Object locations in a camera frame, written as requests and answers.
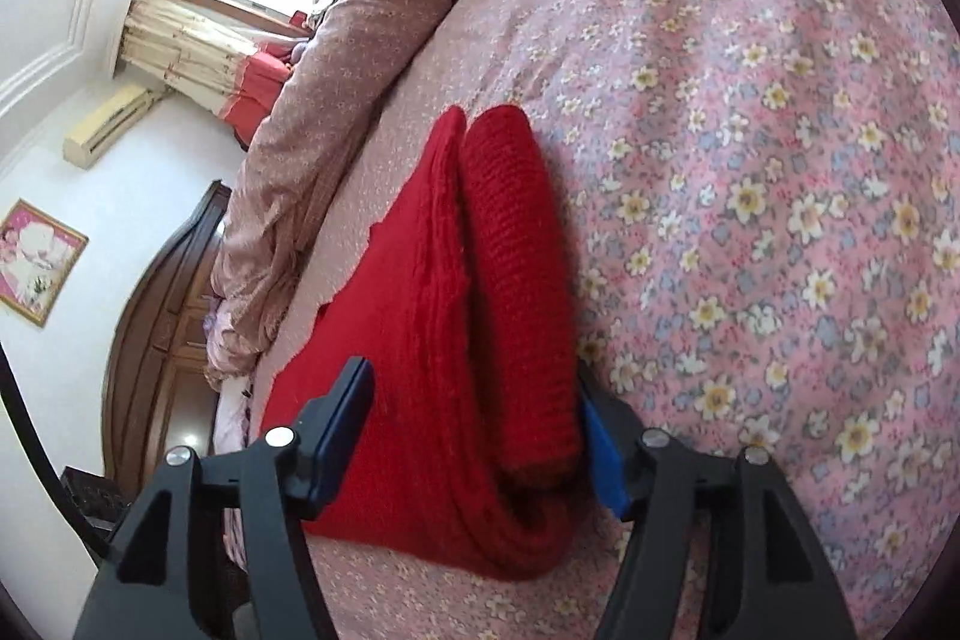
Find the pink dotted quilt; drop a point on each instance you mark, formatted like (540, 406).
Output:
(360, 33)

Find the cream and red curtain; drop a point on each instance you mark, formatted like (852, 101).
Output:
(187, 55)

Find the purple and white pillow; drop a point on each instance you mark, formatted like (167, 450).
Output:
(229, 415)

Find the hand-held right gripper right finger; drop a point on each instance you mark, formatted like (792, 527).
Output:
(604, 460)

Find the dark wooden headboard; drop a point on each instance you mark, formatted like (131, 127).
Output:
(165, 325)

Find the framed pink picture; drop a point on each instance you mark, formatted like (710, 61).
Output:
(37, 257)

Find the red knit cardigan sweater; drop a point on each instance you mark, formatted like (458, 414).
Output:
(420, 347)

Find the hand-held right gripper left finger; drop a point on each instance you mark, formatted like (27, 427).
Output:
(345, 415)

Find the pink floral bed sheet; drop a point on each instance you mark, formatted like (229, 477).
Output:
(750, 160)

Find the cream air conditioner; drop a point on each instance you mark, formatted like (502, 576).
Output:
(105, 126)

